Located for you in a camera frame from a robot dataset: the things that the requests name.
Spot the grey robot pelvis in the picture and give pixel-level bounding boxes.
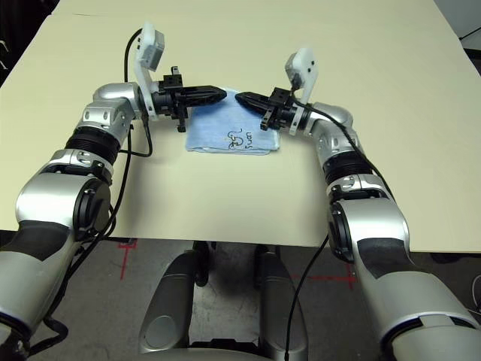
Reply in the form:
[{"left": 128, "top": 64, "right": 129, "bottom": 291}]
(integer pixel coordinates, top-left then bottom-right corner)
[{"left": 129, "top": 338, "right": 272, "bottom": 361}]

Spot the light blue towel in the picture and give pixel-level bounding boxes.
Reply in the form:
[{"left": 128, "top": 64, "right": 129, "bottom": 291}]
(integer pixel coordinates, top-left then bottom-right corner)
[{"left": 186, "top": 86, "right": 283, "bottom": 157}]

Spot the red floor tape mark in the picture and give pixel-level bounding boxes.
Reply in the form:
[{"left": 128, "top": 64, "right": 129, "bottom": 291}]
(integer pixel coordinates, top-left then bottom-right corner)
[
  {"left": 290, "top": 262, "right": 358, "bottom": 291},
  {"left": 117, "top": 240, "right": 138, "bottom": 281}
]

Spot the black cabinet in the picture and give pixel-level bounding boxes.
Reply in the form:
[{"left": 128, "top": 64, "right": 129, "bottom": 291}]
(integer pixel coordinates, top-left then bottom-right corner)
[{"left": 0, "top": 0, "right": 61, "bottom": 88}]

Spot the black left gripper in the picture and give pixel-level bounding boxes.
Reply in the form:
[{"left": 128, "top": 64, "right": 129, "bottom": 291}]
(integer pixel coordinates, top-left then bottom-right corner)
[{"left": 152, "top": 65, "right": 228, "bottom": 135}]

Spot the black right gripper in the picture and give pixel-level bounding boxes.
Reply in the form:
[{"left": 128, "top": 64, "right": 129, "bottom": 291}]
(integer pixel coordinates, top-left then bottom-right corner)
[{"left": 234, "top": 86, "right": 301, "bottom": 132}]

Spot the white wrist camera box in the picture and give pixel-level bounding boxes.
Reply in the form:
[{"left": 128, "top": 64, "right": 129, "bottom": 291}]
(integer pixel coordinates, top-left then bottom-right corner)
[
  {"left": 284, "top": 46, "right": 321, "bottom": 136},
  {"left": 133, "top": 21, "right": 168, "bottom": 122}
]

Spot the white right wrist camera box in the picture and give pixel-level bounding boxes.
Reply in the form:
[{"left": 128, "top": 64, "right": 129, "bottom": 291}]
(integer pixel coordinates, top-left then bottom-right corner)
[{"left": 284, "top": 46, "right": 321, "bottom": 136}]

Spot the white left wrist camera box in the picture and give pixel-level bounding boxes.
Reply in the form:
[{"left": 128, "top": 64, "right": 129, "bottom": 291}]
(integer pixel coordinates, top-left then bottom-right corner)
[{"left": 133, "top": 21, "right": 168, "bottom": 122}]

